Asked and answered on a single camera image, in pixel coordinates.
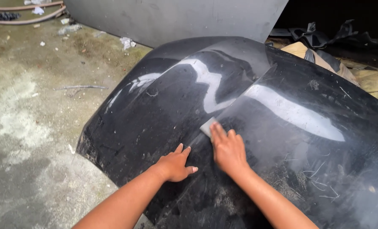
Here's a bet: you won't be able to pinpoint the person's right hand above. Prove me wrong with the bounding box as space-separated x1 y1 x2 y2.
209 122 252 179

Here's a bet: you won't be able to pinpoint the person's left hand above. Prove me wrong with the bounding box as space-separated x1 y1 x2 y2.
151 143 199 183

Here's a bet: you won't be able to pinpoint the grey sandpaper piece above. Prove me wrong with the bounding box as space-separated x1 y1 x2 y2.
199 117 218 138

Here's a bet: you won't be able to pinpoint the black car body panel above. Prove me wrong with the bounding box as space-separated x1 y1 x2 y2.
76 36 378 229

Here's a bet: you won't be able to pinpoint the thin dry stick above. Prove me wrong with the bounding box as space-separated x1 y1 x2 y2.
53 85 109 91

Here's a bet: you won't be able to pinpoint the beige cushion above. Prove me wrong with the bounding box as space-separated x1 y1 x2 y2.
280 41 362 87

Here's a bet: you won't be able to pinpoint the crumpled white paper scrap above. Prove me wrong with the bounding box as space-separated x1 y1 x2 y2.
119 36 137 51

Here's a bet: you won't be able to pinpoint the grey metal panel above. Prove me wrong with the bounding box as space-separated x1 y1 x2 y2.
63 0 289 49

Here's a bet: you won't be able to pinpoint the black plastic trim parts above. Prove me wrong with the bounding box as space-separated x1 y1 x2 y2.
269 19 378 51

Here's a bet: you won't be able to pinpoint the yellowish sack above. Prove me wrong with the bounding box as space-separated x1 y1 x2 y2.
350 68 378 103

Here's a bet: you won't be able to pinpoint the clear plastic wrapper scrap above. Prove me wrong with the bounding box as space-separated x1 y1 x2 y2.
57 24 82 36

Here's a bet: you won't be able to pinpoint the brown rubber hose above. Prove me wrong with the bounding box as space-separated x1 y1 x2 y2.
0 1 64 12
0 6 67 25

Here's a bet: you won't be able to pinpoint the black ribbed hose piece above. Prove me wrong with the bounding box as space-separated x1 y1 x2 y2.
0 12 21 21

